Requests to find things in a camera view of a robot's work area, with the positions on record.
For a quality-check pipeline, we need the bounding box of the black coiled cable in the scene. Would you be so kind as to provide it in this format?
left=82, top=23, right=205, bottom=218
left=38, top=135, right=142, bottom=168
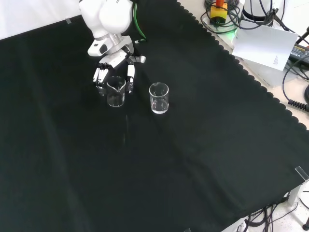
left=281, top=59, right=309, bottom=112

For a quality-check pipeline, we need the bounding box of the white table leg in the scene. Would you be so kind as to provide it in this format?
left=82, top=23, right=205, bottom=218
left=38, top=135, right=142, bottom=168
left=286, top=180, right=309, bottom=206

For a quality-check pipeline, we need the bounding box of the pale white board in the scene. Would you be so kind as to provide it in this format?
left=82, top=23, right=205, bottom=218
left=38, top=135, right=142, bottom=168
left=231, top=20, right=299, bottom=72

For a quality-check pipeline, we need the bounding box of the dark looped cable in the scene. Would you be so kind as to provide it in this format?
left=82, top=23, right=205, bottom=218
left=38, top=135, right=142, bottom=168
left=200, top=9, right=240, bottom=35

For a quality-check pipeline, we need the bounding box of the clear corner tape piece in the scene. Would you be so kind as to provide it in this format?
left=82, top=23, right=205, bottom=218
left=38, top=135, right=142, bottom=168
left=295, top=166, right=309, bottom=182

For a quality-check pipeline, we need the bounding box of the white box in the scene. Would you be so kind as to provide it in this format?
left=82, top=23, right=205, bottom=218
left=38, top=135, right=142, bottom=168
left=238, top=56, right=287, bottom=89

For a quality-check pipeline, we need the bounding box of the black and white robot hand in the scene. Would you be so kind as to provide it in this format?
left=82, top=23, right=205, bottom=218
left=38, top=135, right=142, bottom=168
left=87, top=36, right=147, bottom=96

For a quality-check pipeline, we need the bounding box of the black floor cable bundle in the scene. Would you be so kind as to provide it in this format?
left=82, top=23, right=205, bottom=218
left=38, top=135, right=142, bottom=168
left=245, top=200, right=309, bottom=232

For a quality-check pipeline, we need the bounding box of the small clear glass spouted beaker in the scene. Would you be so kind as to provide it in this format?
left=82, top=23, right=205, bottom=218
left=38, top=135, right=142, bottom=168
left=106, top=76, right=127, bottom=108

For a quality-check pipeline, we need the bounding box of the clear glass beaker with water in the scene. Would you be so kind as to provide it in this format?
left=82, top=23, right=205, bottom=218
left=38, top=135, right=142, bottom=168
left=148, top=82, right=169, bottom=115

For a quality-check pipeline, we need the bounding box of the yellow emergency stop button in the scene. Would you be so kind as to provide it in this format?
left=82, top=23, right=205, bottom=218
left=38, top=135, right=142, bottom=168
left=209, top=0, right=229, bottom=25

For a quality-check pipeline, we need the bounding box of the green cable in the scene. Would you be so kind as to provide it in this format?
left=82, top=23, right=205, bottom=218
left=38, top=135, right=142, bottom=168
left=132, top=1, right=147, bottom=44

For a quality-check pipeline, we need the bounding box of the clear glass rod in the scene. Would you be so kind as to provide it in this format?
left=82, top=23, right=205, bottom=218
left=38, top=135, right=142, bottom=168
left=123, top=115, right=128, bottom=144

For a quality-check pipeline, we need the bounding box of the black table cloth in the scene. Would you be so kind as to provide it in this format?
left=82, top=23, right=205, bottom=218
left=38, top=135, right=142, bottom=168
left=0, top=0, right=309, bottom=232

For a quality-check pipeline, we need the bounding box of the black power adapter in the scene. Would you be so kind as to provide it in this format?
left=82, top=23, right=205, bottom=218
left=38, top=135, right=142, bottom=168
left=288, top=41, right=309, bottom=61

